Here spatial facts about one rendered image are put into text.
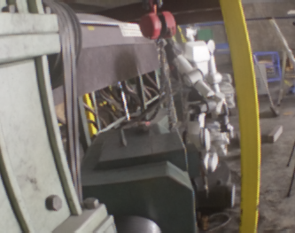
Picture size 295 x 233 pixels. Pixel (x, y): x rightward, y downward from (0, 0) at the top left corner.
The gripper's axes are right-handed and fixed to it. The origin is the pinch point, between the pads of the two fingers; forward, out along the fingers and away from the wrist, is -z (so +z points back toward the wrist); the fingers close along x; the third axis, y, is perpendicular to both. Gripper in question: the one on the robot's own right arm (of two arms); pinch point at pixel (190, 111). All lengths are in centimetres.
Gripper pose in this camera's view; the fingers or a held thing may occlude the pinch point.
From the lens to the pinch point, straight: 178.8
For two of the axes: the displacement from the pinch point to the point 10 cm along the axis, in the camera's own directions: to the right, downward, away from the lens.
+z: 8.7, -2.2, 4.4
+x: -4.7, -0.8, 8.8
